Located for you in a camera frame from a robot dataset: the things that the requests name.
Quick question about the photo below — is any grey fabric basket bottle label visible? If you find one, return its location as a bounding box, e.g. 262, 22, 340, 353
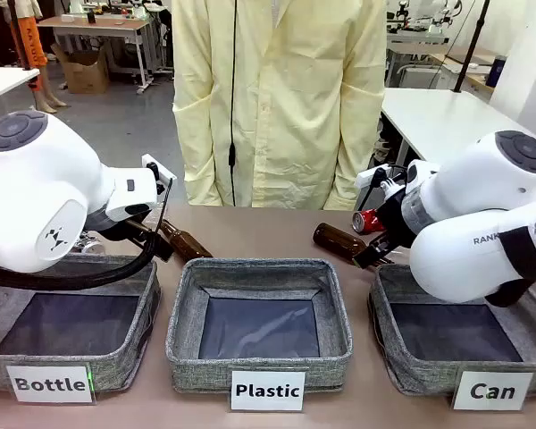
0, 254, 162, 394

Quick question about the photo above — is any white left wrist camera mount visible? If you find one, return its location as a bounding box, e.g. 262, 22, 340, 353
141, 153, 178, 194

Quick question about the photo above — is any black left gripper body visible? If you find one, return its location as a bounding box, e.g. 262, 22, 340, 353
85, 207, 176, 265

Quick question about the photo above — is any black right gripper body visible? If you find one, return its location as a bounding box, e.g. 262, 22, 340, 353
373, 188, 420, 252

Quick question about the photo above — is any wood top metal desk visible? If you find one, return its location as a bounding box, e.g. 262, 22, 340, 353
38, 16, 162, 96

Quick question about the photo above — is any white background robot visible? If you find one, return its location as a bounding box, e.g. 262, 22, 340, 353
426, 0, 459, 35

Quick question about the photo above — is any grey metal desk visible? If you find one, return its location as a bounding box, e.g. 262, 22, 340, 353
386, 29, 450, 88

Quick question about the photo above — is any person right forearm yellow sleeve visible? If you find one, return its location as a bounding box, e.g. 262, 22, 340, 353
172, 87, 218, 207

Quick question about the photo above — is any grey fabric basket can label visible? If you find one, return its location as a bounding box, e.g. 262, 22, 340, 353
368, 263, 536, 397

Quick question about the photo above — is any grey fabric basket plastic label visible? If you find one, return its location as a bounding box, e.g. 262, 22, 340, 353
164, 257, 354, 394

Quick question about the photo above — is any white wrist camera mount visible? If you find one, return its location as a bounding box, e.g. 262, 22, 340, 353
141, 153, 178, 194
355, 164, 392, 189

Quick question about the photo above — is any white Bottle label card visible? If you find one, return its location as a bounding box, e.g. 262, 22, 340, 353
5, 365, 95, 405

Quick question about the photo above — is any white Can label card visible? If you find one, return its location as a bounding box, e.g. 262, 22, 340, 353
451, 369, 535, 412

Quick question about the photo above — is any small white table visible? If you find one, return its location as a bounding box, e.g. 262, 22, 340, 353
0, 66, 41, 108

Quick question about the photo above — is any brown glass bottle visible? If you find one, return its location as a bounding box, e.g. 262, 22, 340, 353
158, 220, 214, 265
312, 222, 388, 269

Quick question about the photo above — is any white Plastic label card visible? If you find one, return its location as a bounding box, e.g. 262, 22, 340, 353
230, 369, 306, 412

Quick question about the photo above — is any person left forearm yellow sleeve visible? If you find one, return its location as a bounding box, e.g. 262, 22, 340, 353
323, 87, 386, 211

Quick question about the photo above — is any black tripod pole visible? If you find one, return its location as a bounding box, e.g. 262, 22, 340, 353
454, 0, 492, 94

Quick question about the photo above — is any mannequin with orange garment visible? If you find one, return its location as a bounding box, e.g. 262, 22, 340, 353
8, 0, 68, 111

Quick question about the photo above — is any brown cardboard box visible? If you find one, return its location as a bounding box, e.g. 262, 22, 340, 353
51, 42, 111, 95

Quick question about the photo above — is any person torso yellow coat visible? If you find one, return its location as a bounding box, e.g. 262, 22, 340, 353
172, 0, 388, 211

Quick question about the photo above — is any black microphone cord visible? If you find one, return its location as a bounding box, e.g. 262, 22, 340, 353
227, 0, 239, 207

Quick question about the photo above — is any crushed red soda can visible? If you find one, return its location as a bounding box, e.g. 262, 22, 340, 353
351, 207, 388, 235

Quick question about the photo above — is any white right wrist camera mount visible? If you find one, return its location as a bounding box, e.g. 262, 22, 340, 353
355, 164, 392, 189

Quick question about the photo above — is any light wooden table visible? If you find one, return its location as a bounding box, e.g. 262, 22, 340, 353
428, 44, 497, 93

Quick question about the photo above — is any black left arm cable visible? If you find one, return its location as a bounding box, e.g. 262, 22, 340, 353
0, 176, 178, 290

